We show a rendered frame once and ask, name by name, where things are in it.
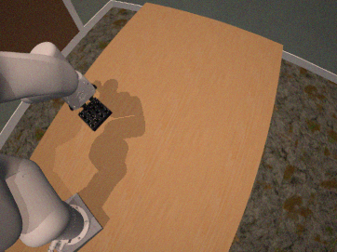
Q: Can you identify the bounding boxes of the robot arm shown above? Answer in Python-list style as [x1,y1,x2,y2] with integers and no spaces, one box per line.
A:
[0,42,89,252]

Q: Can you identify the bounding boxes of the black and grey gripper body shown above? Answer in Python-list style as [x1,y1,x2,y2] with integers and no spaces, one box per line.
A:
[62,71,96,110]

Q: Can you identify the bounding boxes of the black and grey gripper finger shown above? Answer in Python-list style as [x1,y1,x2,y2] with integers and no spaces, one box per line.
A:
[69,103,91,111]
[89,96,96,106]

